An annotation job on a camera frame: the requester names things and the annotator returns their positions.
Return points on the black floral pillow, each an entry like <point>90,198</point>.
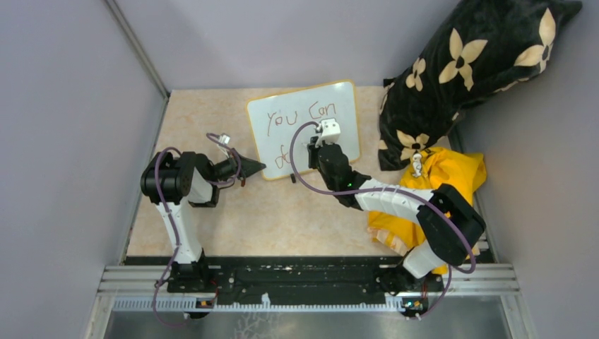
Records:
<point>481,49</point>

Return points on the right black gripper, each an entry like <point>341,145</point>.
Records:
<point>313,151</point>

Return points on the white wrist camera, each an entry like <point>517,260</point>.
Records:
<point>224,139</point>
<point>327,132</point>

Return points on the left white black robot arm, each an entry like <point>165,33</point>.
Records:
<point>176,185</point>

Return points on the yellow cloth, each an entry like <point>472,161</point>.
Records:
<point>466,172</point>

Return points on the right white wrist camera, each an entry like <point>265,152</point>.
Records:
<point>327,132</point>

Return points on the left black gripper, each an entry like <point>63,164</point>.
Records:
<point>248,167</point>

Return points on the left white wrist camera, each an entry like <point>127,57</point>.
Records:
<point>224,139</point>

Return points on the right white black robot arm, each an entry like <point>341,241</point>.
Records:
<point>451,226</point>

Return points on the aluminium corner post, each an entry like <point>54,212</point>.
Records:
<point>136,47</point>

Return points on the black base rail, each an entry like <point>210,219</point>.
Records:
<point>300,280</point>

